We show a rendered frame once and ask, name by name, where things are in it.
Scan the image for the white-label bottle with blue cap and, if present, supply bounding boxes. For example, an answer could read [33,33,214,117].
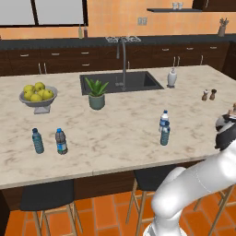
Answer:
[159,110,171,134]

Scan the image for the grey fruit bowl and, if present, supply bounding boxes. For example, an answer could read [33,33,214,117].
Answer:
[18,86,59,115]

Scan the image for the yellow-green apple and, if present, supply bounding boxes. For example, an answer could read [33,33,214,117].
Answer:
[23,90,34,101]
[33,81,46,92]
[23,84,35,94]
[41,88,55,101]
[29,93,43,103]

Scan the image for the window with dark frame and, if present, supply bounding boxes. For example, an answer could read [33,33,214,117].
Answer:
[0,0,89,28]

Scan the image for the green plant in grey pot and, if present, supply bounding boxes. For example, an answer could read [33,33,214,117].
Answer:
[85,77,110,111]

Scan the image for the teal plastic bottle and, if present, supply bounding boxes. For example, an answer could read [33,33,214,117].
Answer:
[159,120,171,147]
[31,127,45,155]

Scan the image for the dark grey sink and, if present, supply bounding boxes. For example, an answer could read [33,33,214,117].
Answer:
[79,71,165,96]

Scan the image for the brown shaker with dark cap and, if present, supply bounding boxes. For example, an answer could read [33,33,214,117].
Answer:
[209,88,218,101]

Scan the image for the brown pot with tools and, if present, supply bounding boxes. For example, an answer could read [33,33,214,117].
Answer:
[217,18,230,38]

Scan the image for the dark wood wall cupboard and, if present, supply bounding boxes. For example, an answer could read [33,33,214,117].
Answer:
[192,0,236,13]

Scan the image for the black stool with wooden legs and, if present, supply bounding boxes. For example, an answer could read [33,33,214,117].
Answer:
[193,183,236,236]
[125,164,178,236]
[19,179,84,236]

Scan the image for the brown shaker with white cap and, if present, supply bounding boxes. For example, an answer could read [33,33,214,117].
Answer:
[201,88,209,102]

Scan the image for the white wire trivet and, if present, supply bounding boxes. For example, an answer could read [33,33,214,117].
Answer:
[105,35,142,43]

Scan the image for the white soap dispenser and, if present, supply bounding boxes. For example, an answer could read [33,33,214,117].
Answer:
[166,66,178,89]

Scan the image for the dark wall shelf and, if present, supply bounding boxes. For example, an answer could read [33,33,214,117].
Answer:
[146,7,204,14]

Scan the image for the dark bottle with blue cap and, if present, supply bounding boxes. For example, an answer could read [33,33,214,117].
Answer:
[54,127,69,156]

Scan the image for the pale oil bottle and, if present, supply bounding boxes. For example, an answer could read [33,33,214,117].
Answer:
[77,24,84,40]

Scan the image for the dark wood cupboard run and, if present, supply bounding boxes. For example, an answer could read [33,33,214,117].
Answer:
[0,34,236,77]

